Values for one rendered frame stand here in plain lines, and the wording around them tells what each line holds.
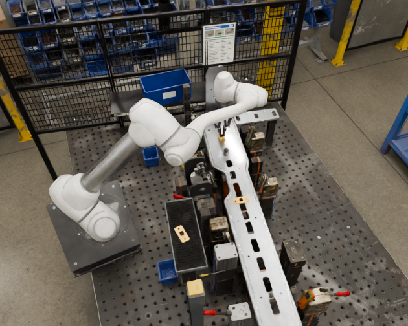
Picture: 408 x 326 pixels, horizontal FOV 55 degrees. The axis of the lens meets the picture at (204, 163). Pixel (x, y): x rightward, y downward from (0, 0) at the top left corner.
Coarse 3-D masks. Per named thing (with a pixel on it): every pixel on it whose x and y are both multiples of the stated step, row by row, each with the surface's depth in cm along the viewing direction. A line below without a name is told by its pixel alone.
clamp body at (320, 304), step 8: (312, 288) 171; (320, 288) 171; (320, 296) 168; (328, 296) 168; (312, 304) 166; (320, 304) 167; (328, 304) 169; (304, 312) 173; (312, 312) 174; (320, 312) 175; (304, 320) 182; (312, 320) 184
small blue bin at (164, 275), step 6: (162, 264) 211; (168, 264) 212; (162, 270) 214; (168, 270) 214; (174, 270) 214; (162, 276) 212; (168, 276) 212; (174, 276) 212; (162, 282) 205; (168, 282) 207; (174, 282) 209
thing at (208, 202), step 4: (200, 200) 200; (204, 200) 199; (208, 200) 199; (212, 200) 199; (196, 204) 200; (200, 204) 198; (204, 204) 197; (208, 204) 197; (212, 204) 197; (196, 208) 203; (212, 208) 197; (196, 212) 202; (212, 212) 200; (212, 216) 202; (200, 220) 203; (200, 224) 207; (200, 228) 210; (200, 232) 213
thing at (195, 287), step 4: (196, 280) 163; (200, 280) 163; (188, 284) 162; (192, 284) 162; (196, 284) 162; (200, 284) 162; (188, 288) 160; (192, 288) 160; (196, 288) 160; (200, 288) 160; (188, 292) 160; (192, 292) 159; (196, 292) 159; (200, 292) 159
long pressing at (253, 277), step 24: (216, 144) 235; (240, 144) 235; (216, 168) 223; (240, 168) 223; (240, 216) 202; (240, 240) 193; (264, 240) 193; (240, 264) 186; (264, 264) 185; (264, 288) 177; (288, 288) 177; (264, 312) 170; (288, 312) 170
